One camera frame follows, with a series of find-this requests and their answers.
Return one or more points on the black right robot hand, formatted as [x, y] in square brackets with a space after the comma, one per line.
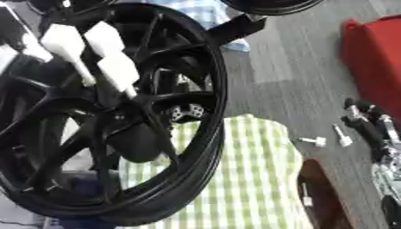
[369, 126]

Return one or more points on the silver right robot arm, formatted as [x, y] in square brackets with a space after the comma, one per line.
[389, 179]

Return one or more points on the white pin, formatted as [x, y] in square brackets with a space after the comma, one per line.
[315, 141]
[343, 137]
[63, 41]
[306, 199]
[119, 71]

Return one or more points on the black round wheel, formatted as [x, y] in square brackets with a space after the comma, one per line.
[271, 7]

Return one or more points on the black spoked wheel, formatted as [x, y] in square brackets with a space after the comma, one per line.
[211, 125]

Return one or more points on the red box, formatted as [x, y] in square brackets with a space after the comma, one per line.
[376, 62]

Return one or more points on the brown wooden board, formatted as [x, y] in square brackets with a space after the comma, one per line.
[323, 196]

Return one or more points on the black stand bar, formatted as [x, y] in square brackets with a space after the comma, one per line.
[235, 29]

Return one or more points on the black white pierced panel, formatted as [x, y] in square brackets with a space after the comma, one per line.
[188, 111]

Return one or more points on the blue checked cloth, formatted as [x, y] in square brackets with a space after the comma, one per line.
[209, 15]

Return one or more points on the dark blue object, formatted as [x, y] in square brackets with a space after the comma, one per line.
[91, 190]

